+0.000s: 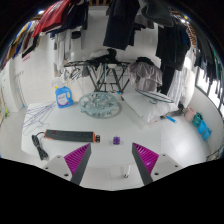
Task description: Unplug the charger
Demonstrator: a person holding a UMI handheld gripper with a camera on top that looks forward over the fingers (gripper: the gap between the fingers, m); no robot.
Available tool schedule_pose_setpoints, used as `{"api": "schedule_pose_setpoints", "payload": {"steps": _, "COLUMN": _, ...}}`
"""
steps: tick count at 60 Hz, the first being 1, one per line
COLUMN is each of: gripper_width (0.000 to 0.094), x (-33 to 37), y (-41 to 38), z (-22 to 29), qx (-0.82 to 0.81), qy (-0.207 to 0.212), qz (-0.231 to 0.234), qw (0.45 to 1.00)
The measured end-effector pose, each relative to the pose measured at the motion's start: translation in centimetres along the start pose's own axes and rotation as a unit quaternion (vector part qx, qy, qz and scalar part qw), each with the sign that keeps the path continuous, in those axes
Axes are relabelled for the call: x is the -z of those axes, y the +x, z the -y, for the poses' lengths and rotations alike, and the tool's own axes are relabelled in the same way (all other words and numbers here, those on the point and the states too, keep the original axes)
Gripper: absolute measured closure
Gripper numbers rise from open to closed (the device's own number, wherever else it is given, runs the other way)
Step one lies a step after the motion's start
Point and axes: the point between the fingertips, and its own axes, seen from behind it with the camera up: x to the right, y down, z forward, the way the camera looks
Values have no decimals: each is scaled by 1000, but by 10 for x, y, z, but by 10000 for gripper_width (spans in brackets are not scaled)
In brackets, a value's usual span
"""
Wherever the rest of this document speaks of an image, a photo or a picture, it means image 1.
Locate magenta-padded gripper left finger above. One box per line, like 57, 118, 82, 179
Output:
42, 142, 93, 186

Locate black power strip cable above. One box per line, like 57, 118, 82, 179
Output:
31, 131, 50, 162

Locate blue detergent bottle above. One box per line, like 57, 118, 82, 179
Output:
54, 85, 74, 109

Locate round pale blue peg hanger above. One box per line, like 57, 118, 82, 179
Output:
78, 91, 120, 118

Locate row of dark hanging clothes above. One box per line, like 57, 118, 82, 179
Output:
103, 0, 224, 113

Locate black power strip orange ends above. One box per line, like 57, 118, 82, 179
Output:
43, 128, 101, 144

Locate grey garment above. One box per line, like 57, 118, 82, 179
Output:
128, 61, 164, 93

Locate small blue brush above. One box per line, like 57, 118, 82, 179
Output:
165, 114, 178, 124

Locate black folding drying rack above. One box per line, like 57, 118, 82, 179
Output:
63, 59, 133, 94

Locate white pillow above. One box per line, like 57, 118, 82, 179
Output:
121, 89, 179, 124

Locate black and white clothes pile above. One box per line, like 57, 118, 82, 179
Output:
89, 48, 118, 64

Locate pile of wire clothes hangers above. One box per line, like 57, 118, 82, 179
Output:
22, 101, 57, 136

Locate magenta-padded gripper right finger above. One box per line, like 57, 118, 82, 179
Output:
131, 142, 183, 186

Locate teal bucket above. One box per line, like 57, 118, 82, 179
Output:
192, 112, 203, 128

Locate window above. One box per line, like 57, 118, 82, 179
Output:
194, 66, 224, 114

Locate row of colourful hanging clothes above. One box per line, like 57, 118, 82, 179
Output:
0, 0, 90, 68

